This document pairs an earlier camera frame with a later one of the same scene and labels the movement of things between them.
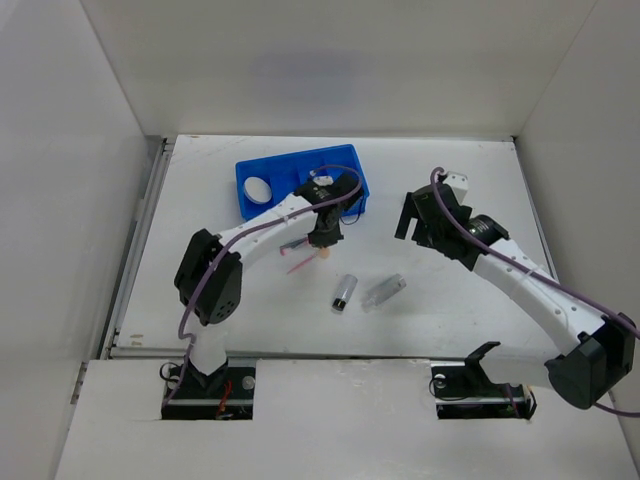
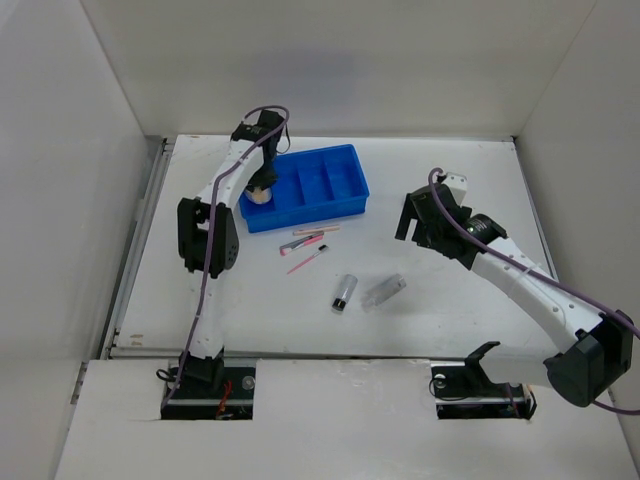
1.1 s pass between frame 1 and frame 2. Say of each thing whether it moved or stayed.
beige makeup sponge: moved
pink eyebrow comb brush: stayed
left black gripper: moved
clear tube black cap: stayed
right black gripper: stayed
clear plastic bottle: stayed
